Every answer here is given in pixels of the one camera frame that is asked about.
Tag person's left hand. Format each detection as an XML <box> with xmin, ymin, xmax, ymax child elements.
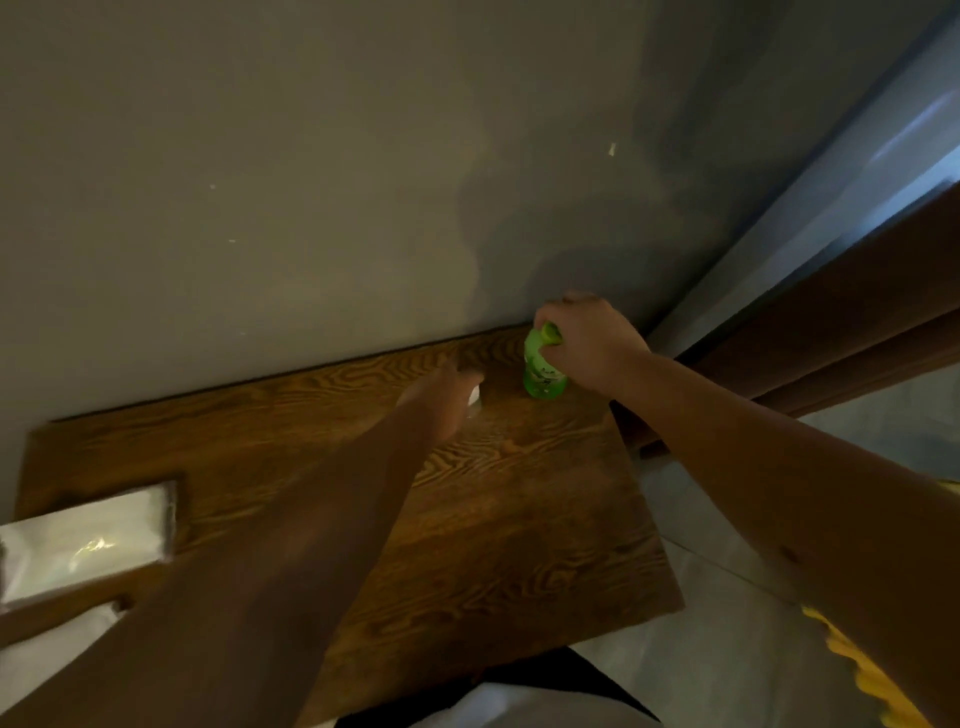
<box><xmin>395</xmin><ymin>363</ymin><xmax>485</xmax><ymax>445</ymax></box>

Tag person's right hand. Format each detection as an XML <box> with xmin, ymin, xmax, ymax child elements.
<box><xmin>533</xmin><ymin>292</ymin><xmax>652</xmax><ymax>399</ymax></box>

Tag green drink bottle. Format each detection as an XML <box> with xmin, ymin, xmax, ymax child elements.
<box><xmin>522</xmin><ymin>322</ymin><xmax>570</xmax><ymax>400</ymax></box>

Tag clear-wrapped white tissue pack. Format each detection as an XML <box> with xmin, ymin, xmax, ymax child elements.
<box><xmin>0</xmin><ymin>480</ymin><xmax>179</xmax><ymax>610</ymax></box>

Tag white wiping cloth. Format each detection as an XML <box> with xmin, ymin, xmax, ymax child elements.
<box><xmin>0</xmin><ymin>599</ymin><xmax>125</xmax><ymax>714</ymax></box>

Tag person's right forearm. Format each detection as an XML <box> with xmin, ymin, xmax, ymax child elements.
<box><xmin>614</xmin><ymin>348</ymin><xmax>960</xmax><ymax>725</ymax></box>

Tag person's left forearm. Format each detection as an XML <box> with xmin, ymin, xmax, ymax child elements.
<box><xmin>0</xmin><ymin>404</ymin><xmax>451</xmax><ymax>728</ymax></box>

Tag brown curtain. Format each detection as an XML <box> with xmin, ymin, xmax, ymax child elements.
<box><xmin>611</xmin><ymin>179</ymin><xmax>960</xmax><ymax>459</ymax></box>

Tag black shorts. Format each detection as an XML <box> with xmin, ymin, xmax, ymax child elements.
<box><xmin>333</xmin><ymin>646</ymin><xmax>661</xmax><ymax>728</ymax></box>

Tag white shirt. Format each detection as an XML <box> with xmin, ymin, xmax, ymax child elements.
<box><xmin>314</xmin><ymin>682</ymin><xmax>665</xmax><ymax>728</ymax></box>

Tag yellow pleated fabric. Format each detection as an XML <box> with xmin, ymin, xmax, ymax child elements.
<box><xmin>800</xmin><ymin>479</ymin><xmax>960</xmax><ymax>728</ymax></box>

